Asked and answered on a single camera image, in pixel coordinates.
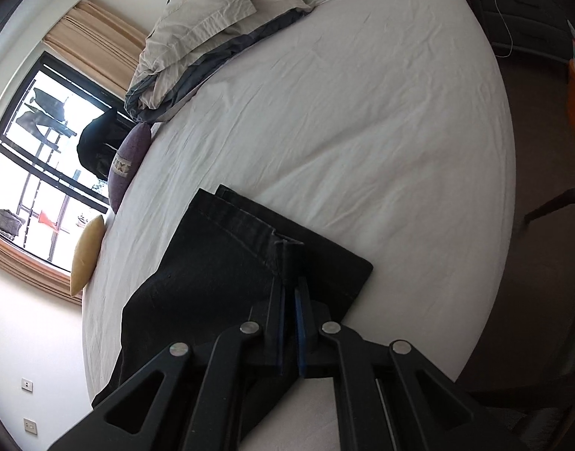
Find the black framed window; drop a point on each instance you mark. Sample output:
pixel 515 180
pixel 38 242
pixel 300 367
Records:
pixel 15 174

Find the dark ribbed bedside stand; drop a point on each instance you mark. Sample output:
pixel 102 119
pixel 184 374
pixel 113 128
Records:
pixel 527 19

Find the black denim pants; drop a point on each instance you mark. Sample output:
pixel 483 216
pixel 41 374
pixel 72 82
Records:
pixel 212 263

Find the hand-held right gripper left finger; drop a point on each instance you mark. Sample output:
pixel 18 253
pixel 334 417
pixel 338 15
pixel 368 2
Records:
pixel 280 324

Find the beige duvet with grey trim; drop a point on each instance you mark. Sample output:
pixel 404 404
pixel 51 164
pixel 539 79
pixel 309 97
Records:
pixel 207 23

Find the beige curtain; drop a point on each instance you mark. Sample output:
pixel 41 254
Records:
pixel 99 42
pixel 24 263

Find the dark chair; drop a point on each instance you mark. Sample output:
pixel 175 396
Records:
pixel 560 197

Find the purple pillow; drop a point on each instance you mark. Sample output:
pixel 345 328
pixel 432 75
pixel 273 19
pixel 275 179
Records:
pixel 128 159

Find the white wall socket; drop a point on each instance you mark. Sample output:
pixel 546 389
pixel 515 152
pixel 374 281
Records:
pixel 27 384
pixel 30 426

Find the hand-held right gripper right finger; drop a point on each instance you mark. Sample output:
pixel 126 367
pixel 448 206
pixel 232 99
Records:
pixel 300 333

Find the yellow pillow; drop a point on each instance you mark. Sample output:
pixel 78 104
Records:
pixel 86 253

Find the black bag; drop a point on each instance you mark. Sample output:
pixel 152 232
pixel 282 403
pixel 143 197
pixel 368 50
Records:
pixel 97 141

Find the white bed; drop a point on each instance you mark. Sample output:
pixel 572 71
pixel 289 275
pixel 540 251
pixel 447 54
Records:
pixel 339 127

